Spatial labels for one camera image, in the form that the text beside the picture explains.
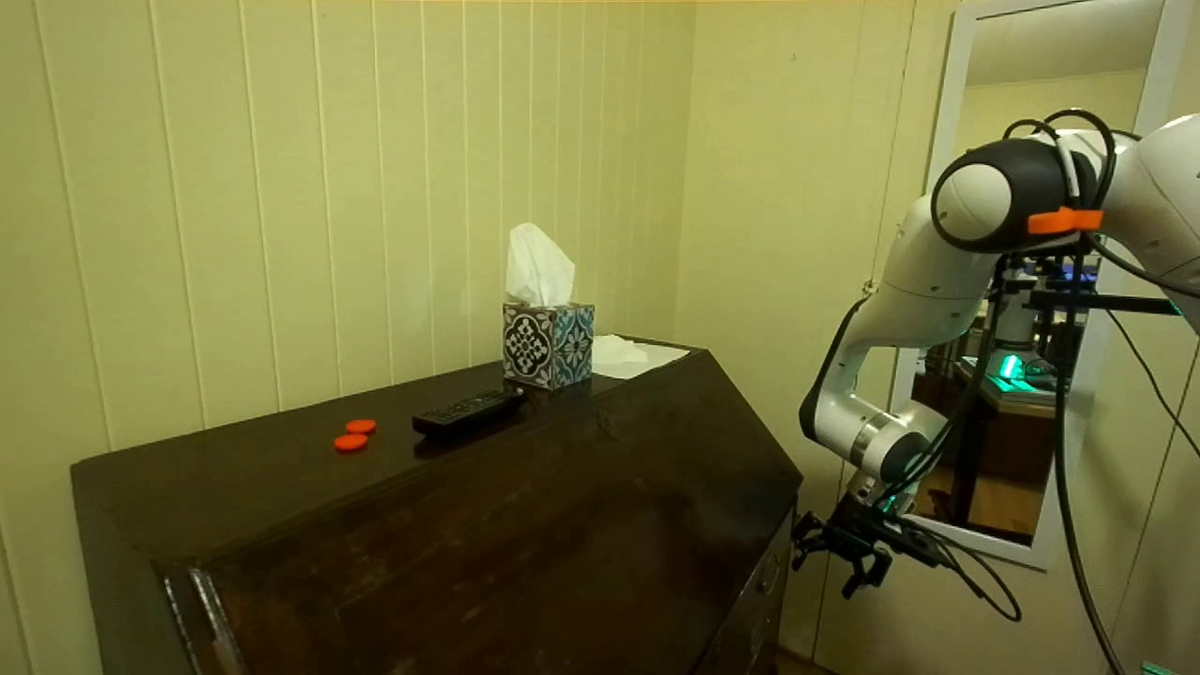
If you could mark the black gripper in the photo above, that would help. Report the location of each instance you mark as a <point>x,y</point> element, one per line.
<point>882,536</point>

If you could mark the dark wooden secretary desk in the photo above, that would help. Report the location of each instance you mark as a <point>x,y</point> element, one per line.
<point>436,536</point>

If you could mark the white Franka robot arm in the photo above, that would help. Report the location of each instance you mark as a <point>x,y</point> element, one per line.
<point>923,286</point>

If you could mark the patterned tissue box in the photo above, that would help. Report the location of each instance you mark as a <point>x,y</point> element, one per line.
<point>550,348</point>

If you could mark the orange round disc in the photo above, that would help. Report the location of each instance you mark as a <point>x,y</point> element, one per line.
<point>348,443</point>

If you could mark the white tissue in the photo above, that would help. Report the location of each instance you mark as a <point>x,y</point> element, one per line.
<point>537,264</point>

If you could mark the white paper sheet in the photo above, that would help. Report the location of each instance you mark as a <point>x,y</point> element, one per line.
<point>631,356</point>

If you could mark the white framed mirror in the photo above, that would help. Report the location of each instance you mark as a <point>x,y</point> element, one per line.
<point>951,75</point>

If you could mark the black remote control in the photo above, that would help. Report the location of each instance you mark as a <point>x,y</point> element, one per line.
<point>471,415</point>

